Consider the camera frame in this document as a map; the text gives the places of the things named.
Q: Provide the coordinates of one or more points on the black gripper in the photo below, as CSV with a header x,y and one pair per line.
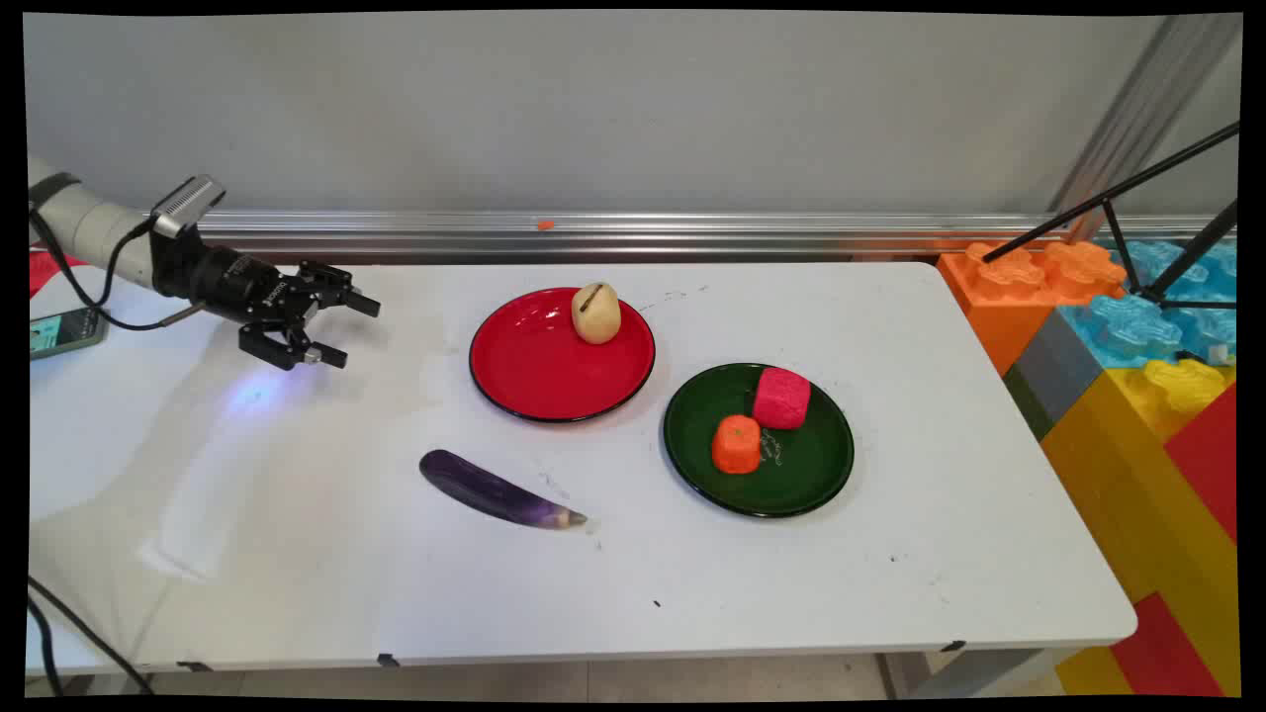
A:
x,y
232,282

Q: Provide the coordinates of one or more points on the orange toy fruit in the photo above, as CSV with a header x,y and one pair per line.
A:
x,y
736,445

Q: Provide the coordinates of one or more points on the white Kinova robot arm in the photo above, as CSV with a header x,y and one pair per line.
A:
x,y
84,222

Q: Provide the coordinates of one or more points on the red round plate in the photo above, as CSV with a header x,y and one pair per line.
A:
x,y
534,371

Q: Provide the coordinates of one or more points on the purple toy eggplant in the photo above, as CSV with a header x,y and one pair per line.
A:
x,y
490,489

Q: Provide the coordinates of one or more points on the smartphone with green case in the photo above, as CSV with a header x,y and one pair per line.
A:
x,y
64,333

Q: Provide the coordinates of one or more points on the beige toy potato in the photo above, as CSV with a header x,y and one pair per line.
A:
x,y
596,314

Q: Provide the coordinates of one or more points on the red cloth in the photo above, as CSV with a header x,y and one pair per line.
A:
x,y
45,269

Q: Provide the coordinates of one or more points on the pink-red foam cube toy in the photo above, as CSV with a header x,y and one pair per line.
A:
x,y
781,398

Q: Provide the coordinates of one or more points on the dark green round plate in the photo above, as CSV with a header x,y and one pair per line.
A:
x,y
801,475

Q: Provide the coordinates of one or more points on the orange giant toy brick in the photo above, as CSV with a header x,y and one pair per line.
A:
x,y
999,307

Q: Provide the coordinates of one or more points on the grey giant toy brick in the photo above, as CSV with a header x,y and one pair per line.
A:
x,y
1053,371

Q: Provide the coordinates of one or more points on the grey table leg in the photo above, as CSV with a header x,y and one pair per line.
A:
x,y
979,672

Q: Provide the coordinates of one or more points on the black tripod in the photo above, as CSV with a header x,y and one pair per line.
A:
x,y
1105,201

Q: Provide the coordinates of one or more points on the blue giant toy brick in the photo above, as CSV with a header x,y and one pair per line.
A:
x,y
1128,331

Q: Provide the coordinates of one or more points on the yellow giant toy brick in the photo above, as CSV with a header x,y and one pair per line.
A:
x,y
1118,475

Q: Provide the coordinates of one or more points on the slanted aluminium profile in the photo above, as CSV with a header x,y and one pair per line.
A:
x,y
1147,109

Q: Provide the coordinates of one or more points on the red giant toy brick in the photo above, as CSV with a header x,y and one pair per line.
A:
x,y
1212,455

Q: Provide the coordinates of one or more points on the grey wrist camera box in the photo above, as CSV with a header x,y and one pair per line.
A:
x,y
188,203

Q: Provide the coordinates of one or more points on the aluminium rail along wall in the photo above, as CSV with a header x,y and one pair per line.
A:
x,y
692,237

